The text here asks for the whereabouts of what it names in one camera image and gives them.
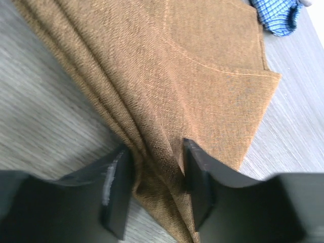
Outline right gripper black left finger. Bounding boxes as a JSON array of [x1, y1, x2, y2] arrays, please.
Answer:
[[1, 145, 132, 242]]

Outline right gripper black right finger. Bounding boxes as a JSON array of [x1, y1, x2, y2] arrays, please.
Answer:
[[183, 139, 323, 243]]

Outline brown cloth napkin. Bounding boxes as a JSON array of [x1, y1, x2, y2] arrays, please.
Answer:
[[14, 1, 280, 242]]

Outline blue checkered cloth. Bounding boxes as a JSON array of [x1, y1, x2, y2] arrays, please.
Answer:
[[250, 0, 304, 37]]

